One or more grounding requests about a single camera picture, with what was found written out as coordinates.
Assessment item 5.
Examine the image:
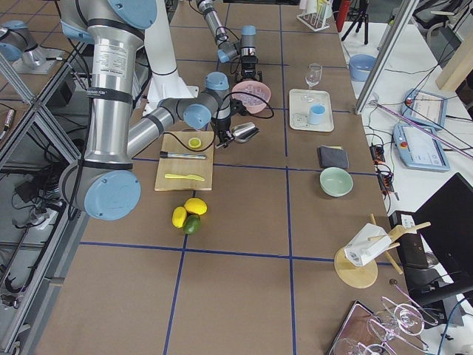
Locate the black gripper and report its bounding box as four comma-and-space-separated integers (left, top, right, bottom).
234, 55, 263, 84
211, 98, 245, 149

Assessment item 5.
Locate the yellow lemon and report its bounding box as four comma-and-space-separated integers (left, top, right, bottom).
171, 206, 188, 229
184, 197, 208, 215

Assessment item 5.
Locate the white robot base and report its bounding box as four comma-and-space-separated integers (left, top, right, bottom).
144, 0, 199, 114

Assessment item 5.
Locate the cream bear tray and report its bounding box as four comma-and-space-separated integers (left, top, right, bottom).
289, 89, 334, 132

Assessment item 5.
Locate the clear wine glass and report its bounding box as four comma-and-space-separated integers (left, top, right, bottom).
305, 63, 323, 102

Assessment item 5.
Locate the white wire cup rack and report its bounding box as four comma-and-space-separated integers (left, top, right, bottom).
296, 0, 333, 32

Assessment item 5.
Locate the blue plastic cup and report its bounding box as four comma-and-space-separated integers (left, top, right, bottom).
307, 104, 326, 125

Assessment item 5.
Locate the grey folded cloth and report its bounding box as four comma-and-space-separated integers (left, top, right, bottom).
317, 146, 349, 169

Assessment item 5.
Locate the pile of clear ice cubes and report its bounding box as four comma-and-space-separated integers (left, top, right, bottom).
234, 82, 270, 106

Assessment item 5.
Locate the wooden cup stand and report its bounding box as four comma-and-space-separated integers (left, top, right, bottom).
334, 214, 431, 288

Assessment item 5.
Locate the green bowl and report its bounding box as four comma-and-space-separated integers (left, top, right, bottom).
319, 167, 354, 197

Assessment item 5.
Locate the green lime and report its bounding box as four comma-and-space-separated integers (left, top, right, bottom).
183, 214, 201, 234

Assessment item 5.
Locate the pink bowl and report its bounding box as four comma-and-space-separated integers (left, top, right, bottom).
232, 80, 271, 114

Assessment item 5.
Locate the metal ice scoop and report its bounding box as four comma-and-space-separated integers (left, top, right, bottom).
231, 122, 259, 143

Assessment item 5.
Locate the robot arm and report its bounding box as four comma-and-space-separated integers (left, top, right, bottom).
58, 1, 232, 220
195, 0, 263, 84

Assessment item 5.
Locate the aluminium frame post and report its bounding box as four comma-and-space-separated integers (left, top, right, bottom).
354, 0, 419, 115

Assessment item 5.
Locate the lemon half slice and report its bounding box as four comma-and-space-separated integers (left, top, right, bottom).
188, 137, 202, 149

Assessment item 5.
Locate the yellow plastic knife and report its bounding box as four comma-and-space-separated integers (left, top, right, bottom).
164, 173, 205, 182

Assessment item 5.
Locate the blue teach pendant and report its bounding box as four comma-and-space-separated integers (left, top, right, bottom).
401, 89, 447, 130
392, 123, 450, 172

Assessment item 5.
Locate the blue bowl with fork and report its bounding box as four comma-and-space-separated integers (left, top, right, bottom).
348, 54, 376, 82

